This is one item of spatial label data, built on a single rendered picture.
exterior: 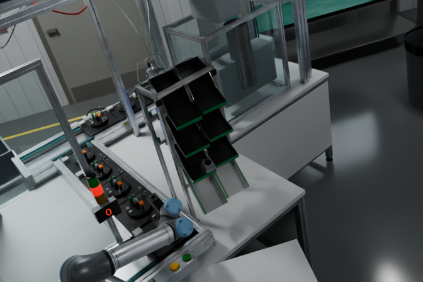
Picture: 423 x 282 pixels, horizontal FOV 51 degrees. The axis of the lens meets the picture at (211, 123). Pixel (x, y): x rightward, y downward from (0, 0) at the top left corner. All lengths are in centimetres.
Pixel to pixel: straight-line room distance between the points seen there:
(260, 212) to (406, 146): 208
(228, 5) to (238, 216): 134
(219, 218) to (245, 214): 14
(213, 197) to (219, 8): 123
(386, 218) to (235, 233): 152
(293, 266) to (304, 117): 161
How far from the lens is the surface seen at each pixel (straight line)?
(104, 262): 164
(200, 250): 226
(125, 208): 253
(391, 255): 333
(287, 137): 344
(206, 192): 231
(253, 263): 220
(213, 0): 286
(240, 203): 249
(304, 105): 347
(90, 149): 314
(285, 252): 222
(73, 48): 584
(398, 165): 400
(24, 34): 592
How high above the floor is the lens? 256
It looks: 32 degrees down
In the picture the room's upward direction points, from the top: 14 degrees counter-clockwise
